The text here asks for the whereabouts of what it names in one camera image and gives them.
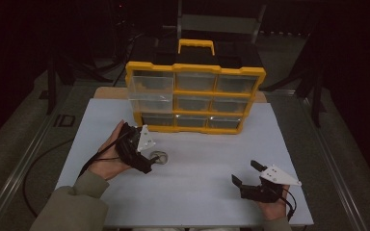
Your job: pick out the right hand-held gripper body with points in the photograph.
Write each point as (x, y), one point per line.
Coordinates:
(262, 193)

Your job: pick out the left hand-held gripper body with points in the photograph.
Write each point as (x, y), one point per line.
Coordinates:
(130, 146)

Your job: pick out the clear plastic pull-out drawer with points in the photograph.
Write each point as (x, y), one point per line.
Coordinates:
(151, 96)

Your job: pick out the yellow black organizer cabinet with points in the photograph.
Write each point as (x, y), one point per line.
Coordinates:
(192, 68)

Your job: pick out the person's right hand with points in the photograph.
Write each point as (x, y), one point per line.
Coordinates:
(275, 210)

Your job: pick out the person's left hand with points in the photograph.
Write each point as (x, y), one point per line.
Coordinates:
(107, 163)

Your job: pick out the black metal stand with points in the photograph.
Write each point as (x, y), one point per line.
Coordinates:
(317, 102)
(51, 93)

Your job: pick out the grid of small closed drawers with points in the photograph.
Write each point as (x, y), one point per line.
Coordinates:
(194, 81)

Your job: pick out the aluminium rail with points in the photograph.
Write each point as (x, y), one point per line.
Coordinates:
(334, 173)
(22, 163)

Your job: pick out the grey metal frame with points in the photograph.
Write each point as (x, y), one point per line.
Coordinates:
(218, 23)

